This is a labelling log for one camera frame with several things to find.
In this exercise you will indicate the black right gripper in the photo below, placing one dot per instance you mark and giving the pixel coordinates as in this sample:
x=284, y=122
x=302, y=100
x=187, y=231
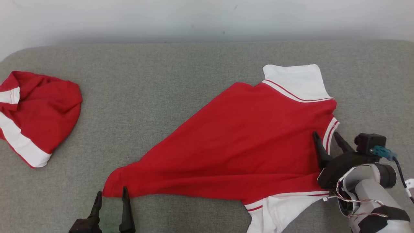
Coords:
x=336, y=168

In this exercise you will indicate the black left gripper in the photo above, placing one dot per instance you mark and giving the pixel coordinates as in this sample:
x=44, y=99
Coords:
x=85, y=226

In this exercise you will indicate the red shirt with white sleeves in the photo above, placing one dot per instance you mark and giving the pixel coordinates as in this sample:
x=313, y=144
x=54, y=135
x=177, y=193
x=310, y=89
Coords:
x=252, y=139

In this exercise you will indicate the red shorts with white stripe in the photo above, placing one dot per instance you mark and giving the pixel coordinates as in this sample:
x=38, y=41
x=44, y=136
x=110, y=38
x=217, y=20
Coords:
x=42, y=110

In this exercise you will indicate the grey fabric sofa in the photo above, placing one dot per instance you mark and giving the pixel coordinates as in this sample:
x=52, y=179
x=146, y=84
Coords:
x=161, y=81

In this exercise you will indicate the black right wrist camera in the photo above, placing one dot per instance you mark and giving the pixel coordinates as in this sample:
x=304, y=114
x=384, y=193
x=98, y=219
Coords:
x=368, y=140

